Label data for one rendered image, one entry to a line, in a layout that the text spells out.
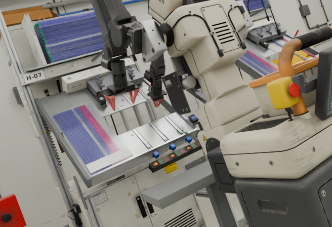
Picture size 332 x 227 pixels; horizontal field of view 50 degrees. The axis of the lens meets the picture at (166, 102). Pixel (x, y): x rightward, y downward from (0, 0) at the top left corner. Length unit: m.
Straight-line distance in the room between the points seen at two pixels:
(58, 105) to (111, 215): 0.72
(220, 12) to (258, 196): 0.64
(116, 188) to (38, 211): 1.69
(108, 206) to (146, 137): 0.46
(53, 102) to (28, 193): 1.64
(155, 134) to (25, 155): 1.94
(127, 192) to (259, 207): 1.28
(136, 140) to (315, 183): 1.22
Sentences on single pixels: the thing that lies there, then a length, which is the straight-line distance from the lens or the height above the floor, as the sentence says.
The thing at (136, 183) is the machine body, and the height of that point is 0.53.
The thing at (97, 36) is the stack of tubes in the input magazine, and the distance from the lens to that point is 2.39.
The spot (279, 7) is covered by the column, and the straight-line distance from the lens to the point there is 5.03.
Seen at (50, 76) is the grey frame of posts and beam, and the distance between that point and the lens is 2.27.
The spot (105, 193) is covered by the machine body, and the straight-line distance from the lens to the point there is 2.13.
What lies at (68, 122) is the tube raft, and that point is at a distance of 2.05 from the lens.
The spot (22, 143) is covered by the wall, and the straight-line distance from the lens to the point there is 3.68.
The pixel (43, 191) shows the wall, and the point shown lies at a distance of 3.72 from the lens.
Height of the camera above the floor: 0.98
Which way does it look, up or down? 1 degrees down
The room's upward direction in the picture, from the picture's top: 20 degrees counter-clockwise
